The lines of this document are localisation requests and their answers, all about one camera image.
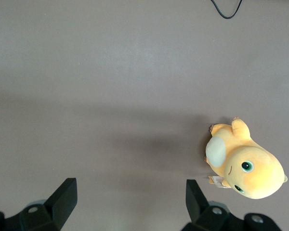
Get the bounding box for orange plush dragon toy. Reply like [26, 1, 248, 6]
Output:
[204, 116, 289, 200]

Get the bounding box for black cable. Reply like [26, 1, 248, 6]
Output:
[210, 0, 244, 19]

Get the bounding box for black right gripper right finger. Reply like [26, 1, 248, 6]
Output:
[180, 179, 282, 231]

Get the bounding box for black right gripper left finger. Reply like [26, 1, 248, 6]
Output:
[0, 178, 78, 231]

